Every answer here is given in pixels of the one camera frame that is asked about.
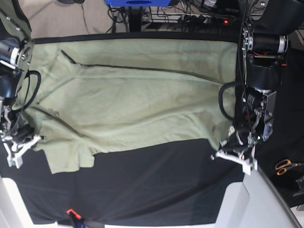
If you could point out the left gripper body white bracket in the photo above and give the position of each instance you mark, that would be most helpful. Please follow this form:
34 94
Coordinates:
239 147

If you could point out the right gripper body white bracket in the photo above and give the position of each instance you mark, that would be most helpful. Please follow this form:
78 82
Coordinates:
18 143

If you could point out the light green T-shirt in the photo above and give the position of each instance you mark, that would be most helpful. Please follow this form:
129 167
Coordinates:
119 95

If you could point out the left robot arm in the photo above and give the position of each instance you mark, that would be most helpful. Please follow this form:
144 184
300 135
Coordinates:
261 57

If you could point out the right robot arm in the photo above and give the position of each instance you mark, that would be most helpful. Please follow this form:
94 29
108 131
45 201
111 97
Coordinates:
16 47

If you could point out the white bin right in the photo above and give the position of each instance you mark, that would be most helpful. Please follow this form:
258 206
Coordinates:
255 203

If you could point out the white bin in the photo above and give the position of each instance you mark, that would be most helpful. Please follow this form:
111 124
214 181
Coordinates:
255 203
13 212

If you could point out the white bin left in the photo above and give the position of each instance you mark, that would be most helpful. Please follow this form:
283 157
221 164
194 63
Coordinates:
13 212

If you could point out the black table cloth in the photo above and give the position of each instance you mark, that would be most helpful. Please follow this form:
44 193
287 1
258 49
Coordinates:
170 184

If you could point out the red black clamp front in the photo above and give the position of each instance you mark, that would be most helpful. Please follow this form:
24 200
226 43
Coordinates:
75 219

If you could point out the blue plastic box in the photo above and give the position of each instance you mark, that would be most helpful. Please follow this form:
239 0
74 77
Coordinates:
138 3

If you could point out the black table leg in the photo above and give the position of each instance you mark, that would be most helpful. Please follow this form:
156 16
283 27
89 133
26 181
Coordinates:
135 15

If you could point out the orange handled scissors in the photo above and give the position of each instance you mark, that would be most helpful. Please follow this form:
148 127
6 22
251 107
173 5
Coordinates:
283 166

